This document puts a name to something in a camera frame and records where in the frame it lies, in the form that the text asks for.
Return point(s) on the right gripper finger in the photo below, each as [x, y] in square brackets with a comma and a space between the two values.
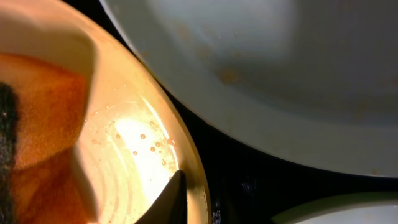
[171, 205]

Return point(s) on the yellow plate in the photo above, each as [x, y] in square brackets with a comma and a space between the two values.
[132, 139]

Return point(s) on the green and orange sponge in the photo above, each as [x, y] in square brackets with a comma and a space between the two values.
[42, 111]

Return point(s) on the round black serving tray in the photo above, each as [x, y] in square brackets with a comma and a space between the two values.
[248, 185]

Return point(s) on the far light green plate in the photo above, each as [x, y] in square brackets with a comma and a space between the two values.
[313, 82]

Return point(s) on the light green plate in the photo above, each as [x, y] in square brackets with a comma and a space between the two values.
[357, 208]
[313, 82]

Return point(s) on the near light green plate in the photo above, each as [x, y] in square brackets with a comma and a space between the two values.
[357, 208]

